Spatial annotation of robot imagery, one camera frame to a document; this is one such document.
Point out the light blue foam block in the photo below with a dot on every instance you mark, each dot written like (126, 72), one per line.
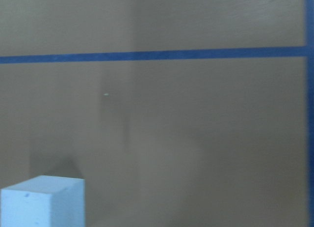
(44, 201)

